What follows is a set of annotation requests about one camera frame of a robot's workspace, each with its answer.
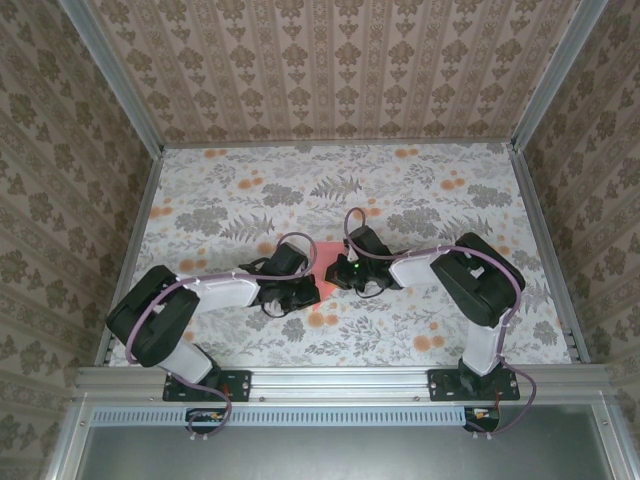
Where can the aluminium table side rail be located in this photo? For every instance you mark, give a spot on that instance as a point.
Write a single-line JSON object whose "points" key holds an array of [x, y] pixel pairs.
{"points": [[131, 250], [548, 250]]}

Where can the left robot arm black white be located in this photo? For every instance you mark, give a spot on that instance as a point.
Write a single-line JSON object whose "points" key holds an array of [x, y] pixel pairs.
{"points": [[155, 325]]}

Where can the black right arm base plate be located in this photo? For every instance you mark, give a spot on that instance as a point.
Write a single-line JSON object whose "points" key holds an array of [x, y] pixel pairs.
{"points": [[442, 387]]}

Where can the thin aluminium table rail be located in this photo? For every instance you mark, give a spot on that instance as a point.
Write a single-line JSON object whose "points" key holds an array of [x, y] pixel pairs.
{"points": [[350, 143]]}

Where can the floral printed table mat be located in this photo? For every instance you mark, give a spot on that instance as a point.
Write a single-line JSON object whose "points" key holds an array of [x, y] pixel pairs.
{"points": [[300, 175]]}

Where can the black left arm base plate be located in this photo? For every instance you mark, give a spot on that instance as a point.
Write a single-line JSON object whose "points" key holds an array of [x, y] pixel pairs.
{"points": [[237, 385]]}

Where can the pink cloth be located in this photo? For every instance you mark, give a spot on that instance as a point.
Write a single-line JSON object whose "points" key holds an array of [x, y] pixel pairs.
{"points": [[327, 257]]}

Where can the aluminium frame post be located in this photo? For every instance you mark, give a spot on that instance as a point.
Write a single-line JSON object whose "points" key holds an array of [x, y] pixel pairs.
{"points": [[555, 75], [117, 75]]}

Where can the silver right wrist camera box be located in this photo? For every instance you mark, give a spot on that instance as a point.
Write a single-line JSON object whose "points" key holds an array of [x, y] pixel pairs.
{"points": [[350, 251]]}

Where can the grey metal sheet panel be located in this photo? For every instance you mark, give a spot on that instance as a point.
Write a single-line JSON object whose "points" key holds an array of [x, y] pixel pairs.
{"points": [[350, 455]]}

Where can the aluminium cabinet frame bar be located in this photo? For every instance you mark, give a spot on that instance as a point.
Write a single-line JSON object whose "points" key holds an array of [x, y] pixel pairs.
{"points": [[70, 440], [607, 440]]}

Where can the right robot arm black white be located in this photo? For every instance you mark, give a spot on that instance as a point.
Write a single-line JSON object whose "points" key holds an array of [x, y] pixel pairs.
{"points": [[475, 285]]}

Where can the aluminium mounting rail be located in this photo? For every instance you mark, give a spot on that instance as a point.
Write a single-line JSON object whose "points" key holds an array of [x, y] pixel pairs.
{"points": [[340, 385]]}

